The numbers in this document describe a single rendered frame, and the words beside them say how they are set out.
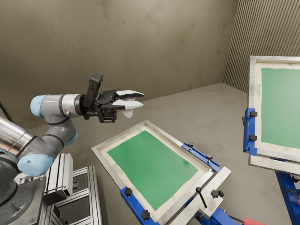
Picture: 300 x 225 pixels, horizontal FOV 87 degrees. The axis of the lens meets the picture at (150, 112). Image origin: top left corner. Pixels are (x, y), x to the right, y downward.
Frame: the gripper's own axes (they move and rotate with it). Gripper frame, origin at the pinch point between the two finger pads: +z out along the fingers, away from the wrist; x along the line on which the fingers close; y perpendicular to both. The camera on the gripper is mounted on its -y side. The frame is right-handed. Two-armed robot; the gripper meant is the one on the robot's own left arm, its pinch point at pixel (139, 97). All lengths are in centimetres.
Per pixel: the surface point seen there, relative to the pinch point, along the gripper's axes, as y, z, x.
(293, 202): 75, 83, 3
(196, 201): 63, 24, 8
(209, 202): 59, 30, 9
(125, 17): 25, -53, -295
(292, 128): 49, 90, -31
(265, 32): 73, 229, -321
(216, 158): 182, 89, -96
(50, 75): 98, -195, -220
